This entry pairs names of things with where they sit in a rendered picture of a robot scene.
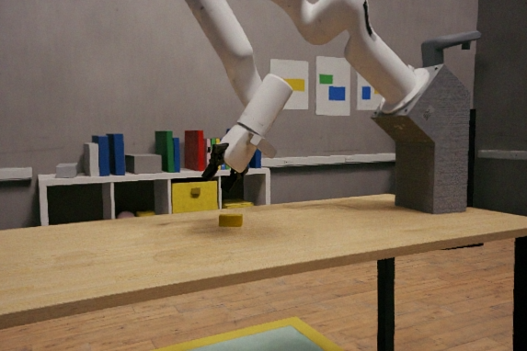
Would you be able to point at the yellow block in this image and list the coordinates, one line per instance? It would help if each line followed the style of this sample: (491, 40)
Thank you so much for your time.
(230, 220)

